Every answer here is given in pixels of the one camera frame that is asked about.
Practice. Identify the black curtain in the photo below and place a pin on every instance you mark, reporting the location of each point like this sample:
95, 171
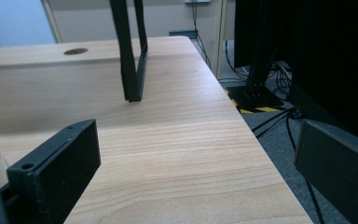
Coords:
332, 46

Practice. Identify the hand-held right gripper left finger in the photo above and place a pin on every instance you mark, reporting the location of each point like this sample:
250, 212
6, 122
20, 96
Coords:
59, 168

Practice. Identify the black stand post with base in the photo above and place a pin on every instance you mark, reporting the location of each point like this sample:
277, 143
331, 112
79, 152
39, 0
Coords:
258, 96

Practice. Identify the yellow black hazard tape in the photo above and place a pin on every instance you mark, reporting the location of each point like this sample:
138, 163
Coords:
265, 109

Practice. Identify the beige frame post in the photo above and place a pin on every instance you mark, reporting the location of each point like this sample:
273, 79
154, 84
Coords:
52, 21
220, 37

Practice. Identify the light blue panel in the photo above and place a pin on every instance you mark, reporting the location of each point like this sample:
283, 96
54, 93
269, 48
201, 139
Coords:
12, 21

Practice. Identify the white wall device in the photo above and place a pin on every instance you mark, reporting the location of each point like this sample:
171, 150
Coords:
197, 1

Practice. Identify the black metal frame stand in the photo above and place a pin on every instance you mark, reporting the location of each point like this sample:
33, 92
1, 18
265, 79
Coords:
130, 68

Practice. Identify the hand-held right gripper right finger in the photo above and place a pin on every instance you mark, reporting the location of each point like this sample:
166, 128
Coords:
338, 168

